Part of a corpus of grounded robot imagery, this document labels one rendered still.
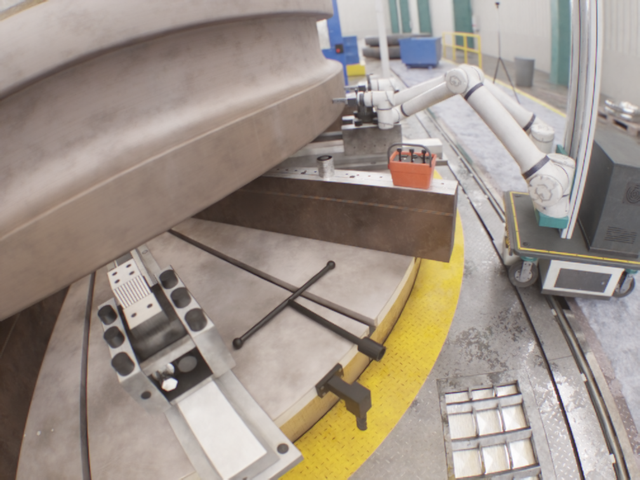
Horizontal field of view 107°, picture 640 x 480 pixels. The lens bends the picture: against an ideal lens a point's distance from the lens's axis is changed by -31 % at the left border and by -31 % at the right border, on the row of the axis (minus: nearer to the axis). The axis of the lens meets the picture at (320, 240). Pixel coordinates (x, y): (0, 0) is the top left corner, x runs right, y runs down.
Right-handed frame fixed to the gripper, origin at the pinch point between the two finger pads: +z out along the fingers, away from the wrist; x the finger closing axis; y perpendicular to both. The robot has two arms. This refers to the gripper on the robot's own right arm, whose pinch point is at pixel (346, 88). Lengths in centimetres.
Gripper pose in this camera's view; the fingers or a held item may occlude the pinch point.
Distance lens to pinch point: 243.3
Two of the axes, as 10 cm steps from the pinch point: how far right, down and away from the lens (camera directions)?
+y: 1.4, 8.1, 5.6
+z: -9.8, 0.4, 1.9
